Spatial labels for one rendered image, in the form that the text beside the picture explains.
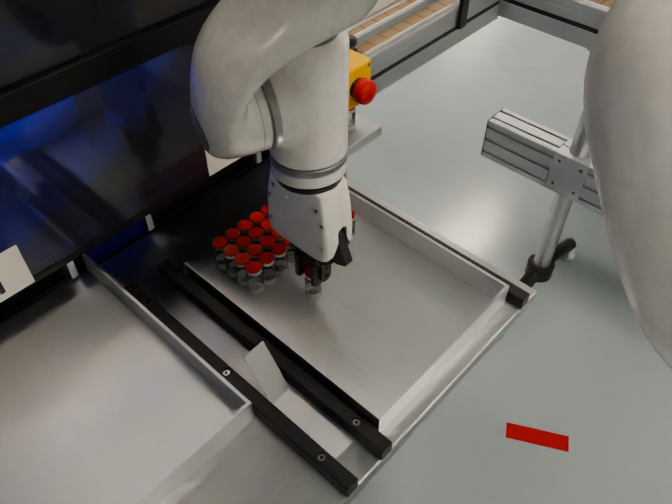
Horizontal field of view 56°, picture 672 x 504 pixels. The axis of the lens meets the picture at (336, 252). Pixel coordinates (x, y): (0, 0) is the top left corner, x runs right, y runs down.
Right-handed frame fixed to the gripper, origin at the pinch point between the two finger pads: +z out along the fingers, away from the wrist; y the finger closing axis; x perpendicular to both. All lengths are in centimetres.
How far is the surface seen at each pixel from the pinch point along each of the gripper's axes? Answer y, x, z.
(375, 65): -29, 47, 3
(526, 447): 23, 52, 94
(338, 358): 9.4, -5.4, 5.8
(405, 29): -31, 58, 1
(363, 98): -15.0, 26.5, -5.4
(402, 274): 6.5, 10.8, 5.8
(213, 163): -18.0, -0.3, -6.7
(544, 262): -2, 97, 78
